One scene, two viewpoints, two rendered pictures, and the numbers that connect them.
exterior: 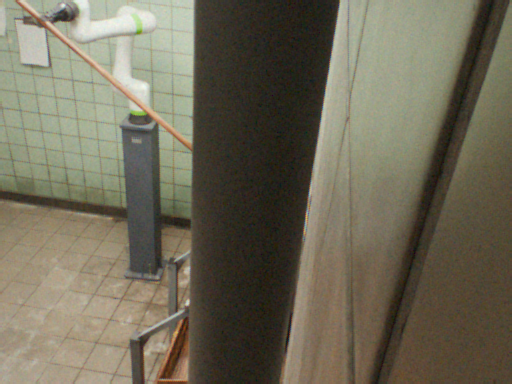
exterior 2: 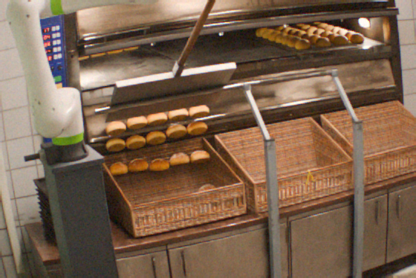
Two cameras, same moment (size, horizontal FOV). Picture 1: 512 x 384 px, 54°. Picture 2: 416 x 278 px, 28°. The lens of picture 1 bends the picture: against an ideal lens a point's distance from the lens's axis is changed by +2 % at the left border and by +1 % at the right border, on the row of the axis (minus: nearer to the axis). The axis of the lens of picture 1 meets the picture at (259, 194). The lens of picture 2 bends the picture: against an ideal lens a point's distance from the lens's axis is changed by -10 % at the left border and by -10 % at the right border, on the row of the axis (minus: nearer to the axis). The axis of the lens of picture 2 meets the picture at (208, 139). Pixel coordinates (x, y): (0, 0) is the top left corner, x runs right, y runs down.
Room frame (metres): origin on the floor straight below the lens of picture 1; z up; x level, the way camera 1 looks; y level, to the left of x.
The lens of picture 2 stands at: (3.76, 3.73, 2.08)
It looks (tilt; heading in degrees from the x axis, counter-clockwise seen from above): 16 degrees down; 244
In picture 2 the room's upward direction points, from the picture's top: 5 degrees counter-clockwise
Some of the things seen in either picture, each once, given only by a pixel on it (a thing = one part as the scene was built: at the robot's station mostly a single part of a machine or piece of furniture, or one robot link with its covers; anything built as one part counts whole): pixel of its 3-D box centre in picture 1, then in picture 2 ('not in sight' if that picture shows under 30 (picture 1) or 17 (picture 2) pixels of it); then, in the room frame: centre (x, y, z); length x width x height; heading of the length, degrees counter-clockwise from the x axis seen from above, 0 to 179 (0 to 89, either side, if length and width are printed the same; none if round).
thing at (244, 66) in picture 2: not in sight; (250, 65); (1.60, -0.21, 1.16); 1.80 x 0.06 x 0.04; 174
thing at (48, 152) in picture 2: (142, 112); (55, 151); (2.97, 0.79, 1.23); 0.26 x 0.15 x 0.06; 178
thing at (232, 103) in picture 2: not in sight; (255, 93); (1.60, -0.18, 1.02); 1.79 x 0.11 x 0.19; 174
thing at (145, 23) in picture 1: (141, 23); (43, 1); (2.95, 0.77, 1.79); 0.18 x 0.13 x 0.12; 144
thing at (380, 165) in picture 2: not in sight; (382, 140); (1.00, 0.15, 0.72); 0.56 x 0.49 x 0.28; 174
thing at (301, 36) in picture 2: not in sight; (310, 34); (0.98, -0.56, 1.21); 0.61 x 0.48 x 0.06; 84
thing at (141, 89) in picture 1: (137, 96); (63, 115); (2.92, 0.81, 1.36); 0.16 x 0.13 x 0.19; 54
